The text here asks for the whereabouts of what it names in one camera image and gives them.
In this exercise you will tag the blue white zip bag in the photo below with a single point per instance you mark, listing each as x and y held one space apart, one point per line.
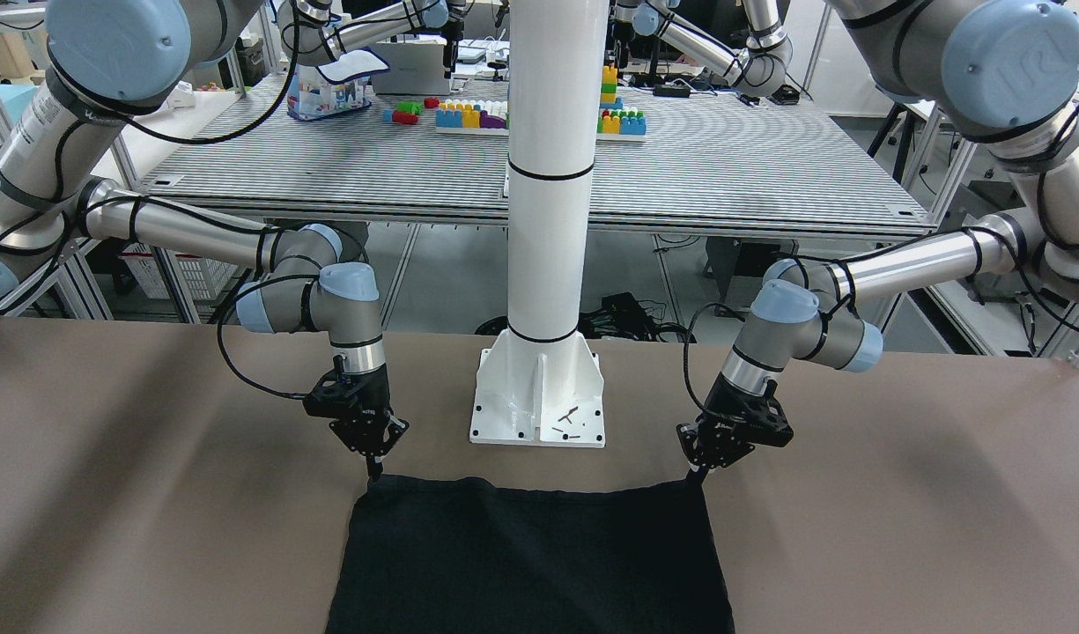
333 89

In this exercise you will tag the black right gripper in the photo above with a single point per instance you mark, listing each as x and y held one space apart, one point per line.
373 397

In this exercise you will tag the striped aluminium frame table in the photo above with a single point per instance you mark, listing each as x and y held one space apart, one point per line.
709 165

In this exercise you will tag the white plastic crate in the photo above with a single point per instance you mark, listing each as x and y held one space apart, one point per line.
206 279

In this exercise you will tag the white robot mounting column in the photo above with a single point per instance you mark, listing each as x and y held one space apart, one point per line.
540 384

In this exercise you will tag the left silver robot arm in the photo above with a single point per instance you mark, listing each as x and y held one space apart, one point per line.
1005 75

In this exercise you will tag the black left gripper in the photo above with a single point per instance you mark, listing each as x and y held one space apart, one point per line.
720 417

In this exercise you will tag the black graphic t-shirt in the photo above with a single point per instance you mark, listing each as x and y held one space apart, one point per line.
467 556

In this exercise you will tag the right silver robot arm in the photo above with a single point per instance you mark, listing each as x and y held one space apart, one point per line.
113 61

